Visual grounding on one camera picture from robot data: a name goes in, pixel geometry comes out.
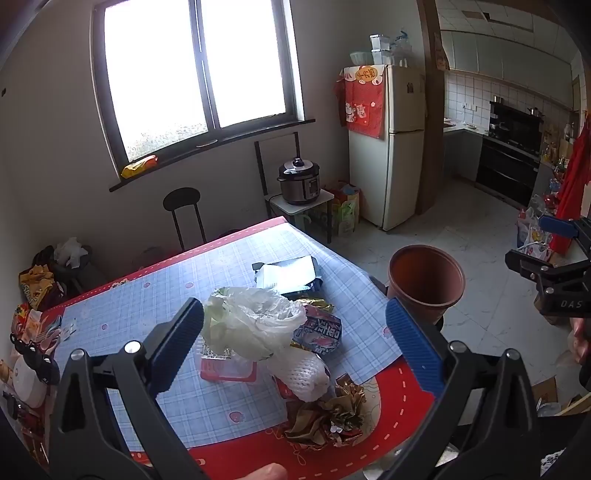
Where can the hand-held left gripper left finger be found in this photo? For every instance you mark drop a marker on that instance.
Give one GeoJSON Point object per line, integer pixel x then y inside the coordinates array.
{"type": "Point", "coordinates": [178, 341]}

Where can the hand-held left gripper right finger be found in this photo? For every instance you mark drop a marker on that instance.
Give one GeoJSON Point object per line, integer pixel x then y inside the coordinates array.
{"type": "Point", "coordinates": [411, 341]}

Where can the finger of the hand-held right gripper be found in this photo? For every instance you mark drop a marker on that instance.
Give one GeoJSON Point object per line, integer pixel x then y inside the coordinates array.
{"type": "Point", "coordinates": [556, 226]}
{"type": "Point", "coordinates": [524, 263]}

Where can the clear plastic container red label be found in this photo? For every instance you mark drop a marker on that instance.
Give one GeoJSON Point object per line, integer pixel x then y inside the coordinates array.
{"type": "Point", "coordinates": [228, 369]}

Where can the brown plastic flower pot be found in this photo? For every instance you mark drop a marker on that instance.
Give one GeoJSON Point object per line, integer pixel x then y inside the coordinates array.
{"type": "Point", "coordinates": [425, 281]}

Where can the printed snack wrapper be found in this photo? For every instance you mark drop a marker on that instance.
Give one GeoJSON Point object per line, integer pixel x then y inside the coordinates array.
{"type": "Point", "coordinates": [321, 332]}

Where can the gold foil bag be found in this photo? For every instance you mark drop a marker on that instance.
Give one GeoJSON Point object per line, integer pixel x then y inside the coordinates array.
{"type": "Point", "coordinates": [318, 305]}

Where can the gold wrapper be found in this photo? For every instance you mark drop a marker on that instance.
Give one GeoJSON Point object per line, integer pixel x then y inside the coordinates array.
{"type": "Point", "coordinates": [323, 415]}

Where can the white foam fruit net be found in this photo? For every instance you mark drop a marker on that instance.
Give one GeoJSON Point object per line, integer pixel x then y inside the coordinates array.
{"type": "Point", "coordinates": [300, 374]}

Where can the dark blue carton box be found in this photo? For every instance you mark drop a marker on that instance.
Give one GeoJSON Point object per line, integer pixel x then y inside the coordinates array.
{"type": "Point", "coordinates": [286, 272]}

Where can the person's right hand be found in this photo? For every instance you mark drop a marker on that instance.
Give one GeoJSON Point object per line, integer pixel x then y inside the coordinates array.
{"type": "Point", "coordinates": [581, 344]}

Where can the person's left hand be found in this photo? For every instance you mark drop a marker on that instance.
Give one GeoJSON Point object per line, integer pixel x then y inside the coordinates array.
{"type": "Point", "coordinates": [265, 473]}

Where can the pile of plastic shopping bags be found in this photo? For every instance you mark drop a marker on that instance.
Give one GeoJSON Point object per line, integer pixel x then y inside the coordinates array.
{"type": "Point", "coordinates": [528, 230]}

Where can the red hanging garment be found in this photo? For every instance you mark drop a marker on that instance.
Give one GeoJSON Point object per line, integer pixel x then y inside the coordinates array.
{"type": "Point", "coordinates": [577, 184]}

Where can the blue plaid tablecloth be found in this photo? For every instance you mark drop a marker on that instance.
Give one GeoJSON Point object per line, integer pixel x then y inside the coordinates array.
{"type": "Point", "coordinates": [161, 286]}

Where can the black oven stove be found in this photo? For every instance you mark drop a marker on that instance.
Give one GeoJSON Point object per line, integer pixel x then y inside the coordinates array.
{"type": "Point", "coordinates": [508, 170]}

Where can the shelf of packaged goods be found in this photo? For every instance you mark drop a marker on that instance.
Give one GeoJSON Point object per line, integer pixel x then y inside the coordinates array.
{"type": "Point", "coordinates": [551, 152]}

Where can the cardboard box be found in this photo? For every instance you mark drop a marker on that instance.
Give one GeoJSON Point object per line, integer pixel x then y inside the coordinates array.
{"type": "Point", "coordinates": [547, 390]}

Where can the black range hood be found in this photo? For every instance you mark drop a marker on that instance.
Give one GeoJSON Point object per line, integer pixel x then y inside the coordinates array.
{"type": "Point", "coordinates": [517, 120]}

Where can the black bag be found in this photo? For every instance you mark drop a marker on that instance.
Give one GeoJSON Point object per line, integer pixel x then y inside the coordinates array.
{"type": "Point", "coordinates": [85, 274]}

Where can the grey lower kitchen cabinet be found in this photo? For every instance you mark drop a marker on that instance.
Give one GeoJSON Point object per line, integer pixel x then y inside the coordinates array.
{"type": "Point", "coordinates": [464, 154]}

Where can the green white plastic bag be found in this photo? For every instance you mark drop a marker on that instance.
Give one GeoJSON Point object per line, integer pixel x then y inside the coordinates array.
{"type": "Point", "coordinates": [346, 217]}

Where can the crumpled white plastic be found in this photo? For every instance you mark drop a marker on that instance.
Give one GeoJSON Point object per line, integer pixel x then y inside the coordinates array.
{"type": "Point", "coordinates": [69, 251]}

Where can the black round-back chair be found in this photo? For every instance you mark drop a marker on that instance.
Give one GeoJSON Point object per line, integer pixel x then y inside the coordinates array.
{"type": "Point", "coordinates": [181, 199]}

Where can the red snack packets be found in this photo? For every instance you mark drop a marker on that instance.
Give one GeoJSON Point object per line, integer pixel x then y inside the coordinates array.
{"type": "Point", "coordinates": [32, 323]}

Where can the cream refrigerator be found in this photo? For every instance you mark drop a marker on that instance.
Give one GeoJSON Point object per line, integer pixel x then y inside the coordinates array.
{"type": "Point", "coordinates": [401, 175]}

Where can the yellow snack bag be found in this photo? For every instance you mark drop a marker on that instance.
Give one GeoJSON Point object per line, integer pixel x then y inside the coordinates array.
{"type": "Point", "coordinates": [37, 286]}

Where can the red shopping bag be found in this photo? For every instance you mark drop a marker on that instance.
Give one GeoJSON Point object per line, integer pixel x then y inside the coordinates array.
{"type": "Point", "coordinates": [339, 194]}

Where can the small white side table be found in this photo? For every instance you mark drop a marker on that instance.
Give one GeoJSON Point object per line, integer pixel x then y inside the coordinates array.
{"type": "Point", "coordinates": [323, 196]}

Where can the grey upper kitchen cabinets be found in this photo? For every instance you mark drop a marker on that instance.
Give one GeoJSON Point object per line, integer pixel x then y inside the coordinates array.
{"type": "Point", "coordinates": [508, 60]}

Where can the yellow orange bag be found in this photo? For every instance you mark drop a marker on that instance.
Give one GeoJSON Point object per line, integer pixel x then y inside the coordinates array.
{"type": "Point", "coordinates": [138, 167]}

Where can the steel pressure cooker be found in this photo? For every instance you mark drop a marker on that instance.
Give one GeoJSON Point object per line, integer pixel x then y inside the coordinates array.
{"type": "Point", "coordinates": [298, 189]}

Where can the red printed fridge cloth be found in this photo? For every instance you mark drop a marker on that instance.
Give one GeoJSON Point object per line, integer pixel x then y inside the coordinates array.
{"type": "Point", "coordinates": [364, 101]}

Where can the clear plastic bags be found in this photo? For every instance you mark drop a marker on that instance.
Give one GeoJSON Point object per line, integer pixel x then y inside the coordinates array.
{"type": "Point", "coordinates": [401, 46]}

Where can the white storage boxes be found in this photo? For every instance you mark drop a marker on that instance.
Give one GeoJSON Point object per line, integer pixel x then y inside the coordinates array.
{"type": "Point", "coordinates": [379, 46]}

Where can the pale bowl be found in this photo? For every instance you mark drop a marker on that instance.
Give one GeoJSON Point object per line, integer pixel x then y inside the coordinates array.
{"type": "Point", "coordinates": [360, 57]}

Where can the dark framed window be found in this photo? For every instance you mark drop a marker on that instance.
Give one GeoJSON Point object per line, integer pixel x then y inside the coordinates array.
{"type": "Point", "coordinates": [152, 69]}

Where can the red yellow wall hanging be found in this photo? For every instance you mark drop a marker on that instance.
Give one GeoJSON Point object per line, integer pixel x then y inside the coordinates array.
{"type": "Point", "coordinates": [441, 55]}

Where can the dark wooden chair frame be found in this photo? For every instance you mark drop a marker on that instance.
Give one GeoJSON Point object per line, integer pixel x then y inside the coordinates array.
{"type": "Point", "coordinates": [277, 138]}

